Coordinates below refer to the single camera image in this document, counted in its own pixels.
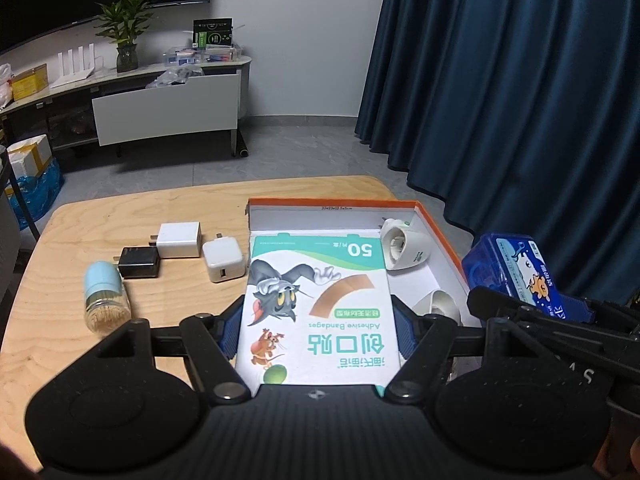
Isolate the white plastic bag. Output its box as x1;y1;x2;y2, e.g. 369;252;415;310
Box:
0;63;12;108

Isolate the teal bandage box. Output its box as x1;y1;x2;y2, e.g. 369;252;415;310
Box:
235;233;400;392

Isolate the person's right hand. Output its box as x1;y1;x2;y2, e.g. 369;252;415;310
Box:
612;438;640;480

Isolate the white foam box with tape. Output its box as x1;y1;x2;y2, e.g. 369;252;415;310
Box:
9;134;52;178

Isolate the blue plastic bag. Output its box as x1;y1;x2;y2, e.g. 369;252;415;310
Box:
16;159;64;221

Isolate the toothpick jar blue lid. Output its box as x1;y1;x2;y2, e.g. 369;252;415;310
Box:
84;261;132;337

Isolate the orange white shallow box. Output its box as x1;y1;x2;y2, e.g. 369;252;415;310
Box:
247;197;480;327

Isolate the black usb charger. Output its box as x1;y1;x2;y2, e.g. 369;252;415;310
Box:
117;246;160;280

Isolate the blue tin box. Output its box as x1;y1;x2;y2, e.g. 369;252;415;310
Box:
462;233;592;323

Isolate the white rounded usb charger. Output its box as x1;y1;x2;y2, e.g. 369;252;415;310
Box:
202;233;246;283

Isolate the white plug-in vaporizer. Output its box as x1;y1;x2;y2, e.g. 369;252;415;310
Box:
381;219;434;271
411;289;462;325

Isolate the dark blue curtain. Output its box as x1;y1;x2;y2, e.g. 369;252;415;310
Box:
356;0;639;302

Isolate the yellow cardboard box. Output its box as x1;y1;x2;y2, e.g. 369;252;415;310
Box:
11;64;49;101

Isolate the white square charger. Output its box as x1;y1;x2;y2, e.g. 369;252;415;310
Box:
149;221;202;259

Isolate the black green display box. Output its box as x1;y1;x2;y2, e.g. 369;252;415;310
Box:
192;18;233;50

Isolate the white wifi router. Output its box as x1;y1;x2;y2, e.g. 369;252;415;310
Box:
50;44;96;88

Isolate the white tv cabinet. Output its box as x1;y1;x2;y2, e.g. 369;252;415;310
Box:
1;55;252;157

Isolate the potted plant on cabinet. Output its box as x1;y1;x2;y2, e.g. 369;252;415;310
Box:
94;0;153;74

